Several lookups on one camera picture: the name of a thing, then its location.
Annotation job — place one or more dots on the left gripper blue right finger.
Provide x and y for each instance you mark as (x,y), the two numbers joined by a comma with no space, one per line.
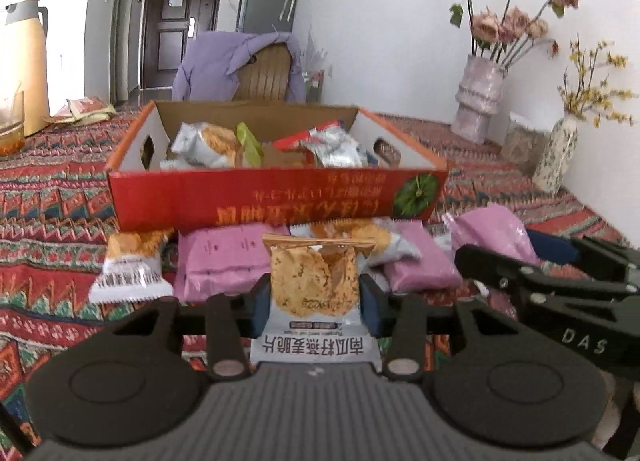
(377,308)

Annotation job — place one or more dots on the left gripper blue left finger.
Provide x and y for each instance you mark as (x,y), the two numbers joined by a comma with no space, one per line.
(256,308)

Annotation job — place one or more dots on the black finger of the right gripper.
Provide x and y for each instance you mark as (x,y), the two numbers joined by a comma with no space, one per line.
(504,273)

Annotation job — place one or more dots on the pumpkin seed crisp packet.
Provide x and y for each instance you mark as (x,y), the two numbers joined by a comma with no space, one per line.
(315,304)

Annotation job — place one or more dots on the silver orange packet on table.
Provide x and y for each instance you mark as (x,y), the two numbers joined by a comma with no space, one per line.
(389,245)

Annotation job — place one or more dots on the upper pink snack packet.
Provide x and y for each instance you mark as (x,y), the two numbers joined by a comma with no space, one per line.
(222,260)

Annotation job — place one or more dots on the pink snack packet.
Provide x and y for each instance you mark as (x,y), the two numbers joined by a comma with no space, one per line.
(222,260)
(434,270)

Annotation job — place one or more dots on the lower pink snack packet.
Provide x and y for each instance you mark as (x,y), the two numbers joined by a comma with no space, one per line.
(434,270)

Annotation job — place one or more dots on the floral patterned vase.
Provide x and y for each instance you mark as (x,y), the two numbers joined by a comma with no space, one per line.
(559,151)

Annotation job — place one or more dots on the small orange white packet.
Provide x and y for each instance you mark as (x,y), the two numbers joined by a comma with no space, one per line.
(132,269)

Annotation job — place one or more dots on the orange cardboard box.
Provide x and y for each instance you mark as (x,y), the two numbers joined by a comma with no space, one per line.
(146,197)

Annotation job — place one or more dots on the glass jar with white lid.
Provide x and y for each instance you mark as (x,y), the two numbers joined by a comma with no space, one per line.
(524,143)

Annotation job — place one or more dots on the silver red packet in box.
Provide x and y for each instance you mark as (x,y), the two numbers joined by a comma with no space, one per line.
(328,146)

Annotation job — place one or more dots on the silver cracker packet in box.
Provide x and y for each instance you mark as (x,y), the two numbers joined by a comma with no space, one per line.
(203,145)

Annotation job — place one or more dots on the pink ceramic vase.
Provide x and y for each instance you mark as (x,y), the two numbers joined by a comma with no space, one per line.
(479,98)

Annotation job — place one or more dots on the yellow dried flowers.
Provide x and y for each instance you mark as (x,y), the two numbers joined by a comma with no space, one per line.
(586,90)

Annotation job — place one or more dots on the patterned red tablecloth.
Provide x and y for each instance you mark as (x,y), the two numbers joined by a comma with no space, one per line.
(57,212)

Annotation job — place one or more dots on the wooden chair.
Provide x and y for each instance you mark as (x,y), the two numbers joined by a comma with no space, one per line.
(265,75)

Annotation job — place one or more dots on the purple jacket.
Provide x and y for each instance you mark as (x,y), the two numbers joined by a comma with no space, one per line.
(210,68)

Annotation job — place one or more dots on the dried pink roses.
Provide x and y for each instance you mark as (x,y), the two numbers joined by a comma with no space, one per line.
(505,36)

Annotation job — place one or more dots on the red packets on table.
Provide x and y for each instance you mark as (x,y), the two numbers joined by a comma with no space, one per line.
(82,111)

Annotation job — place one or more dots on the glass cup with tea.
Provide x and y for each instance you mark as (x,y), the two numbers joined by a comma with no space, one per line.
(12,124)

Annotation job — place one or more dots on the dark brown door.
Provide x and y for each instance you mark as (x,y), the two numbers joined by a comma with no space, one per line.
(169,29)

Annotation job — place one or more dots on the yellow thermos jug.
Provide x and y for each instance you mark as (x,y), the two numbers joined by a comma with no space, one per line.
(25,34)

